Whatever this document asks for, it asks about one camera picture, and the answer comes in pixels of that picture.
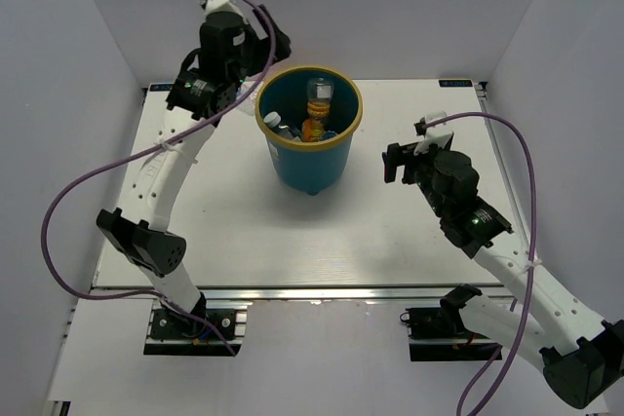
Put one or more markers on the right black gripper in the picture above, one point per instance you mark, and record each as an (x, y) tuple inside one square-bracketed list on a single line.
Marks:
[(395, 156)]

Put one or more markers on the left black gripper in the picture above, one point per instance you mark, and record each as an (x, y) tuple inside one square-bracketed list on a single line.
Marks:
[(261, 46)]

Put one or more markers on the orange plastic bottle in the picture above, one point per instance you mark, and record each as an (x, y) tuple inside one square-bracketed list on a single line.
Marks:
[(312, 130)]

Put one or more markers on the clear bottle with yellow band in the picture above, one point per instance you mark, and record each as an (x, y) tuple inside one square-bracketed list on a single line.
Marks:
[(319, 98)]

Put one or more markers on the blue label water bottle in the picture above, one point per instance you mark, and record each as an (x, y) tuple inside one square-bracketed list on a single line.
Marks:
[(250, 91), (328, 135)]

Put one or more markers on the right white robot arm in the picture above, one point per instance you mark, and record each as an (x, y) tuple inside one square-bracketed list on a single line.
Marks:
[(579, 353)]

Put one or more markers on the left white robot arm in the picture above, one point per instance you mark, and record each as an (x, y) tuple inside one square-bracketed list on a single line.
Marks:
[(208, 82)]

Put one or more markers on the teal bin with yellow rim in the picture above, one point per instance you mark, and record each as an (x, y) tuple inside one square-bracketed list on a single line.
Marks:
[(309, 167)]

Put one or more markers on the left blue table sticker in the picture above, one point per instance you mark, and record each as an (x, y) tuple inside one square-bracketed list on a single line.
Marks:
[(160, 87)]

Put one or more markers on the blue table sticker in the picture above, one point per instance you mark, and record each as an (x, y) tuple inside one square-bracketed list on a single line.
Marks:
[(455, 83), (160, 87)]

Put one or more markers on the right blue table sticker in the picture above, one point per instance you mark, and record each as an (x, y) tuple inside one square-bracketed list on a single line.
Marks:
[(455, 83)]

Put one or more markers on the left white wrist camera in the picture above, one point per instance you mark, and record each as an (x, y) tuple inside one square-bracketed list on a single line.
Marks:
[(216, 6)]

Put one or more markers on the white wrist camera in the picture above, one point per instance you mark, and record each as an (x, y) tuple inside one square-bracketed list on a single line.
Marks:
[(439, 136), (216, 6)]

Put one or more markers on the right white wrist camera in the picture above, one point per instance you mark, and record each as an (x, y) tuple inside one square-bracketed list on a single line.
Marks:
[(439, 136)]

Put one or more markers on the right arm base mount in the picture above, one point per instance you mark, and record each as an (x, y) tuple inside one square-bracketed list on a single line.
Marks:
[(438, 334)]

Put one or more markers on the aluminium table front rail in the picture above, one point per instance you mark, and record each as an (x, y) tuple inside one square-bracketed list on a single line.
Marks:
[(326, 293)]

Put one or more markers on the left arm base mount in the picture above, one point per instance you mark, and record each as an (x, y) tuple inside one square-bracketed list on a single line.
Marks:
[(169, 335)]

